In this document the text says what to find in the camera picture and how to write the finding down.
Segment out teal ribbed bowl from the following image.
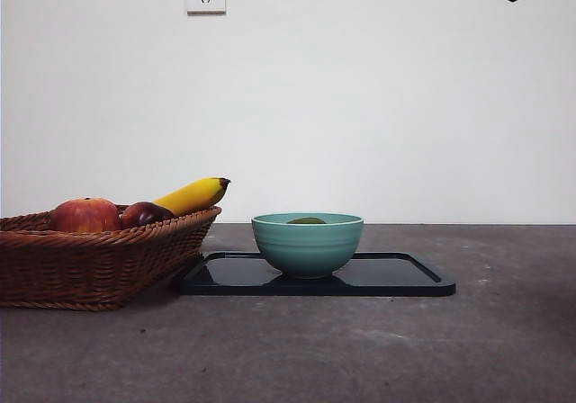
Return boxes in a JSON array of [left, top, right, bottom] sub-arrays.
[[250, 212, 365, 281]]

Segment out black rectangular tray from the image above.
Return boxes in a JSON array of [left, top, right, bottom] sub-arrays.
[[177, 251, 457, 297]]

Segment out yellow banana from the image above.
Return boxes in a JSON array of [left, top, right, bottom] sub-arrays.
[[151, 176, 231, 218]]

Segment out dark red plum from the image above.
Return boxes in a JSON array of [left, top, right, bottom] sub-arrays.
[[120, 201, 175, 230]]

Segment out red apple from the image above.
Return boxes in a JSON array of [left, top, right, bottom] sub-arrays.
[[49, 197, 122, 233]]

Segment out brown wicker basket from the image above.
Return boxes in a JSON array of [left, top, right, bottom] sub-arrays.
[[0, 203, 223, 312]]

